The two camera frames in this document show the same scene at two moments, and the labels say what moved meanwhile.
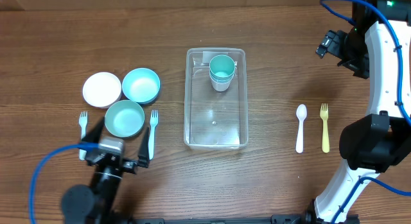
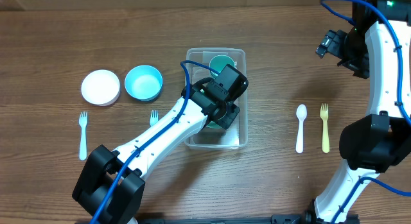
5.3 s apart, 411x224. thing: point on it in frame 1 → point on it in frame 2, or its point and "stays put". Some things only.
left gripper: x=131 y=165 → x=228 y=115
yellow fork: x=324 y=115 stays put
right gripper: x=329 y=45 stays put
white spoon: x=301 y=113 stays put
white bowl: x=102 y=90 stays put
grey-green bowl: x=124 y=119 → x=214 y=125
